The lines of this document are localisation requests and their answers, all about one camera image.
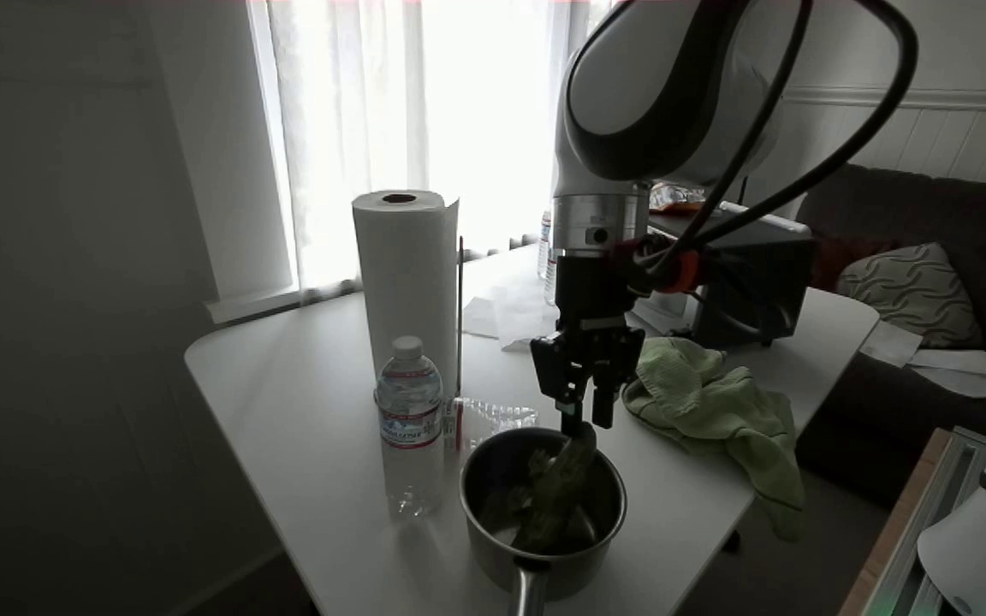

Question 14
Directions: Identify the water bottle near wall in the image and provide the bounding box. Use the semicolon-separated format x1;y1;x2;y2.
373;335;449;520

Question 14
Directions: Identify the metal saucepan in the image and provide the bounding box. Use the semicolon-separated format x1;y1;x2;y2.
458;427;627;616

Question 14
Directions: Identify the clear glass cup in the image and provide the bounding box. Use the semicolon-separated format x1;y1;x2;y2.
458;391;536;438

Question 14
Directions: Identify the green dinosaur toy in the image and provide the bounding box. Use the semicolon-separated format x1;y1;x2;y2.
513;427;599;555

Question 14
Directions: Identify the white curtain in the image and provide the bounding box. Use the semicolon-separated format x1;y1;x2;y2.
246;0;616;287

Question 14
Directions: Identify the green cloth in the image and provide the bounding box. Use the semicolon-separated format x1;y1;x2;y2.
622;335;804;540

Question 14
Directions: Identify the white paper towel roll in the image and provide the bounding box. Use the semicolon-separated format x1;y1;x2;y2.
353;188;458;391

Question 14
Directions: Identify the white paper napkin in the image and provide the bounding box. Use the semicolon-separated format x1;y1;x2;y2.
463;285;558;351

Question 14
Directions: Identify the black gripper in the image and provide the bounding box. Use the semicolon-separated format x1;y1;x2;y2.
529;257;642;438

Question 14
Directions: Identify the dark sofa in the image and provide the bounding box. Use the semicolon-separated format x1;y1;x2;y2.
798;167;986;505

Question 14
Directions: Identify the patterned cushion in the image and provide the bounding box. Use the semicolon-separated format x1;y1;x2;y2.
835;241;981;349

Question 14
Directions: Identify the black mini oven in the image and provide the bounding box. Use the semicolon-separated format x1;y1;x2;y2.
640;201;816;349

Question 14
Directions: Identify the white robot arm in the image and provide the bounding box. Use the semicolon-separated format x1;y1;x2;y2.
529;0;810;438

